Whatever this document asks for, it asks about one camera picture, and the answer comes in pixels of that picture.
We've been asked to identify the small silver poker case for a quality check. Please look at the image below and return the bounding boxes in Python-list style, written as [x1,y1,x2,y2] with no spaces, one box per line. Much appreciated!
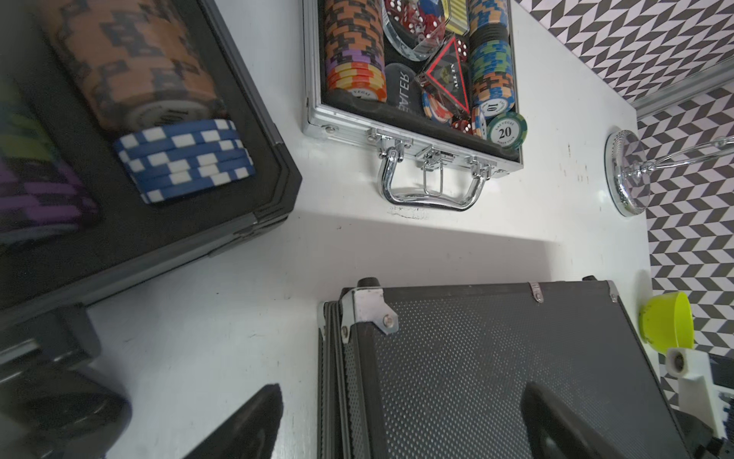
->
[302,1,528,212]

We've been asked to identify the black textured poker case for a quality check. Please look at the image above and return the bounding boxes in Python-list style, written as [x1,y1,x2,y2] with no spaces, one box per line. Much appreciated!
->
[317,277,689,458]

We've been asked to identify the large black poker case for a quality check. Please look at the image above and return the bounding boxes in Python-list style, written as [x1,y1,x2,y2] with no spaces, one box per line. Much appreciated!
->
[1,1,302,458]

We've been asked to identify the chrome glass holder stand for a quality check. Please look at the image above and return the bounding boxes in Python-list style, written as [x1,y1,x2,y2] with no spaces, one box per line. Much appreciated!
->
[604,130,733,218]

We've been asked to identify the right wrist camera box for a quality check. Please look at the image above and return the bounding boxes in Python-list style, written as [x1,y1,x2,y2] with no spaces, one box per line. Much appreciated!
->
[666,348,733,438]

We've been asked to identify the lime green plastic bowl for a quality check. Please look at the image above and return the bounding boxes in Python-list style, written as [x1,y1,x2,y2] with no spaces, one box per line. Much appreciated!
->
[638,292,695,355]

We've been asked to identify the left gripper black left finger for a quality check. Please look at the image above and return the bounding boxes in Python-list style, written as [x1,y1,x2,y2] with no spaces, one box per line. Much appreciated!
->
[185,384,283,459]

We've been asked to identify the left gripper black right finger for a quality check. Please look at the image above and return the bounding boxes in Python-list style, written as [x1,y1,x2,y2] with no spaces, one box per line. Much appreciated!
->
[521,382,623,459]

